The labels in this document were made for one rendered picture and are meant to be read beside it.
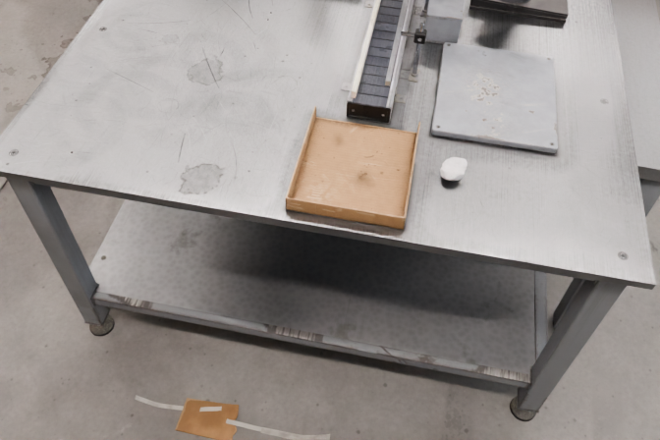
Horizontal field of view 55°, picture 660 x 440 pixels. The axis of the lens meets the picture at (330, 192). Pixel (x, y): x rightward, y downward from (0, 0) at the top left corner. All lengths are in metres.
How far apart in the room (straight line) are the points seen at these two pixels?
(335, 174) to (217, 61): 0.52
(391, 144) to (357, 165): 0.11
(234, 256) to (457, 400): 0.83
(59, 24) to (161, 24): 1.66
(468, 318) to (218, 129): 0.95
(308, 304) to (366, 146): 0.63
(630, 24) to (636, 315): 0.99
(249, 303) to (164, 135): 0.64
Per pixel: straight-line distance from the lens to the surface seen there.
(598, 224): 1.51
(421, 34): 1.65
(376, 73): 1.66
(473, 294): 2.05
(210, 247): 2.11
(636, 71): 1.96
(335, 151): 1.51
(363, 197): 1.42
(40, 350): 2.32
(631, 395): 2.31
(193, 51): 1.83
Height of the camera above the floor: 1.92
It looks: 50 degrees down
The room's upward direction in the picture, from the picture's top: 2 degrees clockwise
